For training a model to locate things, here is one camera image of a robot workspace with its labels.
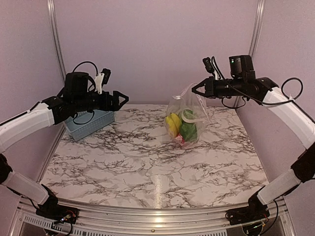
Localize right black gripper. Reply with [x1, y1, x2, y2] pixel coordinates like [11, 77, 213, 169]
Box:
[191, 76, 245, 99]

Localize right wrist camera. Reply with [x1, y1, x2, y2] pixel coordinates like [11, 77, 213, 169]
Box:
[202, 57, 219, 80]

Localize left aluminium corner post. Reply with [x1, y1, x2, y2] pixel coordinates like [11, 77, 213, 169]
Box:
[47, 0, 66, 81]

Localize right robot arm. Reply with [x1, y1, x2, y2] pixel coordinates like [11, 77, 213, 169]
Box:
[192, 55, 315, 220]

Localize fake yellow banana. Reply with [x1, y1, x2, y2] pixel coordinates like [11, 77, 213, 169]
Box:
[165, 113, 182, 139]

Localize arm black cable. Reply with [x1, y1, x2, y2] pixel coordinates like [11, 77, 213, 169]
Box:
[211, 56, 304, 109]
[72, 61, 99, 125]

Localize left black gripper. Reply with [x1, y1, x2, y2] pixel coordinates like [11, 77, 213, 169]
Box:
[73, 90, 128, 112]

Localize fake green lettuce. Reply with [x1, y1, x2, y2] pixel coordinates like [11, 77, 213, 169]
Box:
[180, 109, 196, 122]

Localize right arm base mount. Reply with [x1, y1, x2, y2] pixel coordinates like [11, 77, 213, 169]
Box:
[225, 206, 270, 225]

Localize aluminium corner post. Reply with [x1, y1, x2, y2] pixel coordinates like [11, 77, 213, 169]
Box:
[47, 0, 66, 81]
[233, 0, 266, 109]

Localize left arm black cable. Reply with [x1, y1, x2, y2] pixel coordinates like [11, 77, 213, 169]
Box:
[72, 61, 99, 125]

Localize right aluminium corner post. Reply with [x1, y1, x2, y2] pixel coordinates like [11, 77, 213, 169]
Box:
[233, 0, 266, 109]

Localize aluminium front frame rail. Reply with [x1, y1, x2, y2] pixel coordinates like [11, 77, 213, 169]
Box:
[9, 194, 296, 236]

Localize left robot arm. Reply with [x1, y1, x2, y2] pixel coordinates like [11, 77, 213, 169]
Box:
[0, 69, 129, 219]

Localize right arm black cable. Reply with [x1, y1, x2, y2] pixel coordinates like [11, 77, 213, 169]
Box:
[211, 56, 304, 109]

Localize clear zip top bag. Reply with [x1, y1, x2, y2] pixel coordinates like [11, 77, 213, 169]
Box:
[164, 83, 210, 148]

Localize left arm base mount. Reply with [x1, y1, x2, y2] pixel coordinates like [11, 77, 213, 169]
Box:
[36, 205, 79, 224]

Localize blue plastic basket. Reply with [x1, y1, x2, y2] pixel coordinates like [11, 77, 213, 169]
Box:
[63, 110, 115, 141]

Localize fake red food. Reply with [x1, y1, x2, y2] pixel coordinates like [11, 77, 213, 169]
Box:
[174, 134, 187, 146]

